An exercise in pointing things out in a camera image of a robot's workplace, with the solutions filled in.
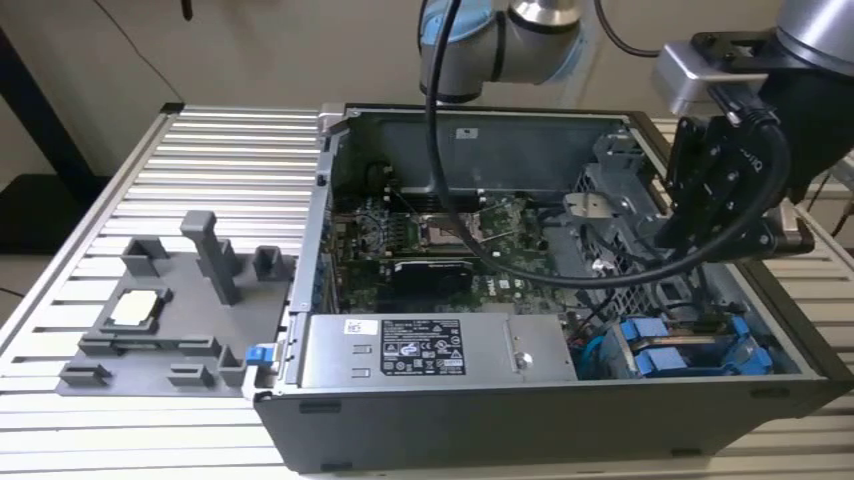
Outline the blue case latch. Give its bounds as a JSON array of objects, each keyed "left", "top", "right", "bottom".
[{"left": 244, "top": 344, "right": 276, "bottom": 370}]

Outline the hard disk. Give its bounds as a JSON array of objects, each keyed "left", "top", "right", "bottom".
[{"left": 616, "top": 315, "right": 775, "bottom": 375}]

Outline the blue wire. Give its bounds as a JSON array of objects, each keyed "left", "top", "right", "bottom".
[{"left": 573, "top": 333, "right": 607, "bottom": 379}]

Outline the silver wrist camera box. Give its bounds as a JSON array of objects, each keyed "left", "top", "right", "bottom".
[{"left": 651, "top": 42, "right": 769, "bottom": 117}]

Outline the black graphics card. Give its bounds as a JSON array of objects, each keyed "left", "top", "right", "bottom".
[{"left": 388, "top": 257, "right": 476, "bottom": 302}]

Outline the thin wall cable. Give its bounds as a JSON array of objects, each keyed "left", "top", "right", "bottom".
[{"left": 89, "top": 0, "right": 185, "bottom": 104}]

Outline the silver CPU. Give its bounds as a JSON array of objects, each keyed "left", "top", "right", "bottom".
[{"left": 109, "top": 290, "right": 162, "bottom": 326}]

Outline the black wire with connector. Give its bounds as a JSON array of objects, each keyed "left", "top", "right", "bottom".
[{"left": 577, "top": 258, "right": 625, "bottom": 331}]

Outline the blue carrier in bay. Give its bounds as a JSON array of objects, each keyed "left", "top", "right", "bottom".
[{"left": 636, "top": 348, "right": 769, "bottom": 377}]

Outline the green motherboard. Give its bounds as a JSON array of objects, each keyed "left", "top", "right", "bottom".
[{"left": 330, "top": 192, "right": 568, "bottom": 315}]

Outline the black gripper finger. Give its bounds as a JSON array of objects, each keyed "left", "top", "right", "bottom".
[
  {"left": 655, "top": 116, "right": 711, "bottom": 250},
  {"left": 695, "top": 119, "right": 779, "bottom": 265}
]

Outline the black robot cable hose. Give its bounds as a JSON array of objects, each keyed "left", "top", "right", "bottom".
[{"left": 422, "top": 0, "right": 789, "bottom": 290}]

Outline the open grey PC case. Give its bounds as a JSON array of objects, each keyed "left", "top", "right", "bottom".
[{"left": 250, "top": 102, "right": 854, "bottom": 475}]

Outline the silver side wrist camera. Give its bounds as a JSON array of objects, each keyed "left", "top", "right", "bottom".
[{"left": 759, "top": 204, "right": 816, "bottom": 262}]

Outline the black disk wire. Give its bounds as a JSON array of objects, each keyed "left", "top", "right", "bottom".
[{"left": 665, "top": 263, "right": 735, "bottom": 334}]

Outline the CPU socket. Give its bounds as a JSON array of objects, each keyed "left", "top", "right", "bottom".
[{"left": 413, "top": 212, "right": 496, "bottom": 252}]

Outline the grey parts rack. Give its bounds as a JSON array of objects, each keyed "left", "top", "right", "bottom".
[{"left": 56, "top": 209, "right": 300, "bottom": 400}]

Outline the silver power supply unit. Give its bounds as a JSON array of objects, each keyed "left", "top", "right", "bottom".
[{"left": 297, "top": 313, "right": 579, "bottom": 389}]

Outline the black furniture frame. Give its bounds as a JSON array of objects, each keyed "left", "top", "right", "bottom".
[{"left": 0, "top": 24, "right": 112, "bottom": 254}]

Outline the metal disk bay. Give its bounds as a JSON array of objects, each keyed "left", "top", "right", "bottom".
[{"left": 569, "top": 130, "right": 688, "bottom": 281}]

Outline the silver metal bracket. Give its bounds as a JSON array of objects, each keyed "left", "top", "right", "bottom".
[{"left": 563, "top": 192, "right": 632, "bottom": 222}]

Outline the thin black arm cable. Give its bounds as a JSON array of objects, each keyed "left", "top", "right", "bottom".
[{"left": 595, "top": 0, "right": 663, "bottom": 57}]

